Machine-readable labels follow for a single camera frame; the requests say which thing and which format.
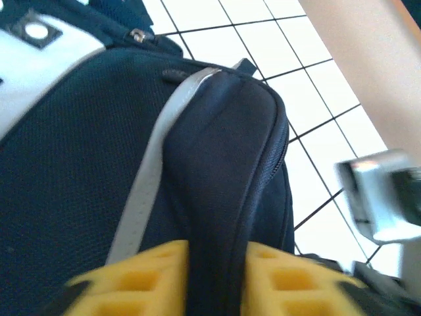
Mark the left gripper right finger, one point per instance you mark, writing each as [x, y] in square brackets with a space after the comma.
[289, 286]

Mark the navy blue backpack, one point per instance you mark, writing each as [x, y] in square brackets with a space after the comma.
[82, 148]

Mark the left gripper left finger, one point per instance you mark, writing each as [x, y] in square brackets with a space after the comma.
[138, 279]

